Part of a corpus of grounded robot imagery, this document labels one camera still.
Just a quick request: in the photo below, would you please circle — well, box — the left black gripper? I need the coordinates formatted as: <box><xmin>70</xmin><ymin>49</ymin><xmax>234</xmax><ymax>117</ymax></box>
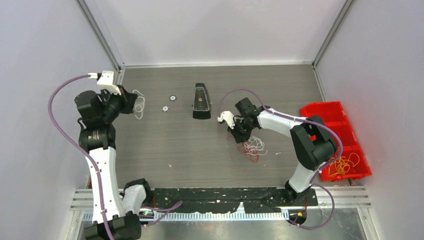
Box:
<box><xmin>100</xmin><ymin>84</ymin><xmax>138</xmax><ymax>122</ymax></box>

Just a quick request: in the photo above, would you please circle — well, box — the white wire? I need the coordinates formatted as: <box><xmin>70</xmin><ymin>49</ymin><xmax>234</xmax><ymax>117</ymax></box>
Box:
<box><xmin>132</xmin><ymin>89</ymin><xmax>147</xmax><ymax>120</ymax></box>
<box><xmin>243</xmin><ymin>135</ymin><xmax>269</xmax><ymax>157</ymax></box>

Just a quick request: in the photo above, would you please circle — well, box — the red wire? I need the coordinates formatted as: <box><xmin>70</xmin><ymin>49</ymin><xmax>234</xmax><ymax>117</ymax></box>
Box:
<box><xmin>227</xmin><ymin>134</ymin><xmax>260</xmax><ymax>164</ymax></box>

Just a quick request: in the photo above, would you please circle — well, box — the yellow wire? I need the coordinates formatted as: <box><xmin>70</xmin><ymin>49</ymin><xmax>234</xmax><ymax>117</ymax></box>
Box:
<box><xmin>327</xmin><ymin>152</ymin><xmax>361</xmax><ymax>178</ymax></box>

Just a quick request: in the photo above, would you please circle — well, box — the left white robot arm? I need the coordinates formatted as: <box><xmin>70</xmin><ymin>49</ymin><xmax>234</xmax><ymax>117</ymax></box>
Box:
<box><xmin>74</xmin><ymin>85</ymin><xmax>154</xmax><ymax>240</ymax></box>

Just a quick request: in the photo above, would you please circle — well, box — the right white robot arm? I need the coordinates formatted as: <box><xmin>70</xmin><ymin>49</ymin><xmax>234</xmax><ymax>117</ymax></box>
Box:
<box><xmin>217</xmin><ymin>97</ymin><xmax>338</xmax><ymax>205</ymax></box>

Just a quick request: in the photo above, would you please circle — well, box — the black metronome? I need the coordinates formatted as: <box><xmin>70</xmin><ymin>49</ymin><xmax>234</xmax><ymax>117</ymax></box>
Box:
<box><xmin>192</xmin><ymin>82</ymin><xmax>212</xmax><ymax>120</ymax></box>

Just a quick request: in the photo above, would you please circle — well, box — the red plastic bin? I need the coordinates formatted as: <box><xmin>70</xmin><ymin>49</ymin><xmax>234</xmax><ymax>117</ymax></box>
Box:
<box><xmin>300</xmin><ymin>101</ymin><xmax>372</xmax><ymax>182</ymax></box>

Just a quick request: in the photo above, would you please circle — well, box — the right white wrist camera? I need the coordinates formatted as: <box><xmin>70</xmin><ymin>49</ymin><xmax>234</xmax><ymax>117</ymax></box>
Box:
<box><xmin>217</xmin><ymin>111</ymin><xmax>235</xmax><ymax>129</ymax></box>

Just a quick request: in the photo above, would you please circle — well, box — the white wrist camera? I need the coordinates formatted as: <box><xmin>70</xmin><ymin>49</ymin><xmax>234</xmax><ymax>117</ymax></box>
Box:
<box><xmin>88</xmin><ymin>70</ymin><xmax>122</xmax><ymax>96</ymax></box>
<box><xmin>217</xmin><ymin>111</ymin><xmax>235</xmax><ymax>129</ymax></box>

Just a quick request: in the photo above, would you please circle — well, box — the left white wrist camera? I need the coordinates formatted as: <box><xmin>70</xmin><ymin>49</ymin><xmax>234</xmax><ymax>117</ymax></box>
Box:
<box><xmin>88</xmin><ymin>70</ymin><xmax>122</xmax><ymax>96</ymax></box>

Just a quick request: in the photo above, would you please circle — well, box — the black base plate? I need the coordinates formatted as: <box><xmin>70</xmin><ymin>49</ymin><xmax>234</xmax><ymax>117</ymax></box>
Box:
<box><xmin>143</xmin><ymin>187</ymin><xmax>318</xmax><ymax>214</ymax></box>

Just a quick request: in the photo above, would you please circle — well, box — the white slotted cable duct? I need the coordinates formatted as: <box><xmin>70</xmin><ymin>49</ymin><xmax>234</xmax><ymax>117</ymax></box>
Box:
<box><xmin>82</xmin><ymin>210</ymin><xmax>292</xmax><ymax>222</ymax></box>

